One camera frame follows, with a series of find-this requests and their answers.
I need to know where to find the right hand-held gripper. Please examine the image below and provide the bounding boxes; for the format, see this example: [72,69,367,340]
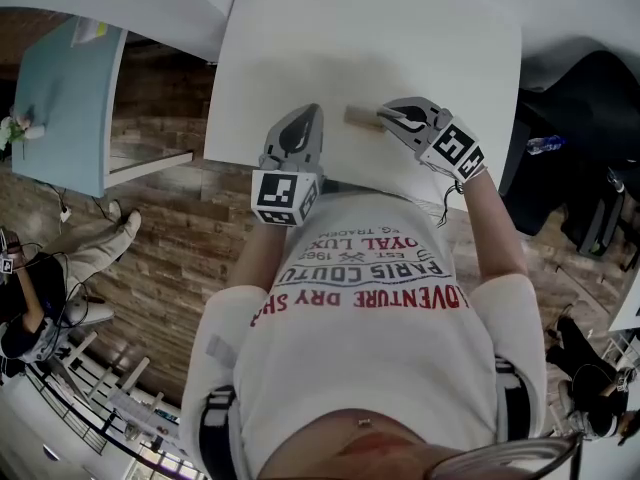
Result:
[376,96,487,183]

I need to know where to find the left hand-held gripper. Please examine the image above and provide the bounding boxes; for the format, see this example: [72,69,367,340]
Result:
[249,102,327,229]

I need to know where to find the small wooden block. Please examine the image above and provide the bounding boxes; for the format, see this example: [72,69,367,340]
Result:
[344,104,386,135]

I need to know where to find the person's right forearm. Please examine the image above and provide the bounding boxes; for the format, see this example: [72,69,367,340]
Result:
[462,167,531,283]

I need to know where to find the person's left forearm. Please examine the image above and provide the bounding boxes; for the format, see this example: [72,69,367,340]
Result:
[227,222,292,292]

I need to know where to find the blue label water bottle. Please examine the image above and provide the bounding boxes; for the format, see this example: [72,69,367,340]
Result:
[527,135,567,155]

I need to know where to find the black office chair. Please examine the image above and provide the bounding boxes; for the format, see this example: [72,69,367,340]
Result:
[499,50,640,239]
[562,165,640,272]

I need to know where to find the white printed t-shirt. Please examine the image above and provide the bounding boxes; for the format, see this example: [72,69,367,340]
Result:
[179,190,549,480]

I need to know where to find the light blue table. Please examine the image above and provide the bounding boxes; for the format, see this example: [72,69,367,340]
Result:
[10,15,194,200]

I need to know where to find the white paper sheet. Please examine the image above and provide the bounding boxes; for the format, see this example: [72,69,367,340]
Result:
[69,17,109,48]

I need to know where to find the white flowers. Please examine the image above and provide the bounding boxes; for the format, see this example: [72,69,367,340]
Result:
[0,107,44,155]

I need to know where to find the person's face and neck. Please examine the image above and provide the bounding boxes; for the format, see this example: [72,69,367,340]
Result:
[259,410,451,480]

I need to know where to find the white shelf rack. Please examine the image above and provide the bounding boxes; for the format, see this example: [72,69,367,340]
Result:
[29,327,181,449]

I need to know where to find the thin-rimmed eyeglasses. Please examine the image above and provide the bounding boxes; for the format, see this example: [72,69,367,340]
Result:
[428,431,586,480]

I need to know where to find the black wrist cord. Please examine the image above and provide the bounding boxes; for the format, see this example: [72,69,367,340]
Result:
[436,165,489,229]

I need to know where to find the white adapter with cable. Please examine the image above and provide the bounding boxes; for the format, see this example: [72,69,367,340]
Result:
[37,180,74,222]

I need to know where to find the black harness strap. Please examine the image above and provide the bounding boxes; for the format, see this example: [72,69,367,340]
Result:
[494,356,532,440]
[198,386,241,480]

